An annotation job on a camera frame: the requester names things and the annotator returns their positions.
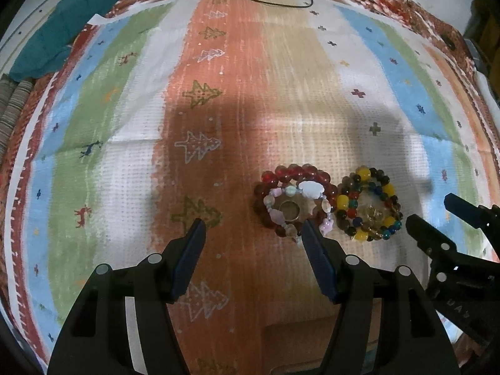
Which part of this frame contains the teal towel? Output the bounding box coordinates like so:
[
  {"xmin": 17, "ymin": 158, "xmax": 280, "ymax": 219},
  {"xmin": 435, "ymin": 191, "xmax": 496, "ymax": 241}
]
[{"xmin": 9, "ymin": 0, "xmax": 118, "ymax": 82}]

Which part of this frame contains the striped grey pillow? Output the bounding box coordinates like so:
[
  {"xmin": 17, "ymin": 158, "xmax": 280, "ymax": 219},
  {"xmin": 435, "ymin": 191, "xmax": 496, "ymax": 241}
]
[{"xmin": 0, "ymin": 74, "xmax": 35, "ymax": 158}]

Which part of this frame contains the multicolour bead bracelet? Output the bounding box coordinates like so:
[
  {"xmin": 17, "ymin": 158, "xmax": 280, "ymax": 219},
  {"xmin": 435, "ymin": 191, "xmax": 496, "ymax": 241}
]
[{"xmin": 337, "ymin": 180, "xmax": 403, "ymax": 242}]

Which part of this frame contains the gold band ring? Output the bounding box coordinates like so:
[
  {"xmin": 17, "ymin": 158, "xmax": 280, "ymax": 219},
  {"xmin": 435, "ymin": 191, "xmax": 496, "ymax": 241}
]
[{"xmin": 277, "ymin": 199, "xmax": 303, "ymax": 222}]

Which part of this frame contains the pastel stone bracelet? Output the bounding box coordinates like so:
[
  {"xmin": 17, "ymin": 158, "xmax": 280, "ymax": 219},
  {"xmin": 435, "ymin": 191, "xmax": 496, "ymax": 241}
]
[{"xmin": 262, "ymin": 180, "xmax": 336, "ymax": 239}]

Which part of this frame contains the striped colourful mat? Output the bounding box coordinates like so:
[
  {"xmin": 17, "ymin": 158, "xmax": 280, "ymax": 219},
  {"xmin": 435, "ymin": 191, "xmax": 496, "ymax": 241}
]
[{"xmin": 15, "ymin": 0, "xmax": 500, "ymax": 375}]

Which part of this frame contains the red bead bracelet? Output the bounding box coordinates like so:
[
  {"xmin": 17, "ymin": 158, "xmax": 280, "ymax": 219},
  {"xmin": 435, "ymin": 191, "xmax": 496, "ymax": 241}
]
[{"xmin": 252, "ymin": 163, "xmax": 339, "ymax": 238}]

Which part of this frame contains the yellow and brown bead bracelet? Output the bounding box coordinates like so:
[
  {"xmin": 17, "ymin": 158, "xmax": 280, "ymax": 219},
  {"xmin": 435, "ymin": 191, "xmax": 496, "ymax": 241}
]
[{"xmin": 335, "ymin": 166, "xmax": 403, "ymax": 243}]

